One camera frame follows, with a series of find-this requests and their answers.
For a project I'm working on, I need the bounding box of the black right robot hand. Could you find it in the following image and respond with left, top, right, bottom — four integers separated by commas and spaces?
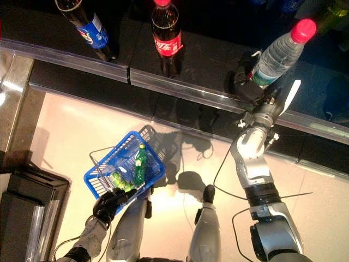
225, 50, 267, 106

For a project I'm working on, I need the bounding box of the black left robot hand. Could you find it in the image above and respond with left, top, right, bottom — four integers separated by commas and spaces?
92, 187, 137, 222

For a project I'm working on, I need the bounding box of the blue plastic shopping basket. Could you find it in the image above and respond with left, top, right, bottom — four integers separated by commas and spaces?
83, 130, 166, 216

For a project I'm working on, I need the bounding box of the clear water bottle red cap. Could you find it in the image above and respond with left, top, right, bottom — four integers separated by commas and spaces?
249, 18, 318, 90

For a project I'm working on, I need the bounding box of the green Sprite bottle yellow cap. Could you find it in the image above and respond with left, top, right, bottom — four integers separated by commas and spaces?
134, 144, 148, 183

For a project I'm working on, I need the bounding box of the silver left robot leg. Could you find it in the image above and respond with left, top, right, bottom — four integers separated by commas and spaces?
106, 196, 152, 262

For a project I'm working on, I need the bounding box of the dark display shelf unit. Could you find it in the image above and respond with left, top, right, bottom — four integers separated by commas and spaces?
0, 150, 72, 262

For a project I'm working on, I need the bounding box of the black shelf plinth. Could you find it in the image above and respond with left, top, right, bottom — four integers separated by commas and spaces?
28, 59, 349, 178

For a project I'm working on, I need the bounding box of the Coca-Cola bottle red cap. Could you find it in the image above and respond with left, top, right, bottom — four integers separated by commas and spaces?
151, 0, 184, 79

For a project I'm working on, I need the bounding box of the green bottle on shelf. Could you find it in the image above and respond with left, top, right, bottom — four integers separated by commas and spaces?
317, 0, 349, 35

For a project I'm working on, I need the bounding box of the glossy dark counter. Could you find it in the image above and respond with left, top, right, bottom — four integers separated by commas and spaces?
0, 51, 35, 164

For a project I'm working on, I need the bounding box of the black shelf with clear rail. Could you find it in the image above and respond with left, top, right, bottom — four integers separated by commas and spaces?
0, 0, 349, 142

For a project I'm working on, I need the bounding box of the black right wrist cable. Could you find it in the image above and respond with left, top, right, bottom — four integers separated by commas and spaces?
213, 148, 314, 259

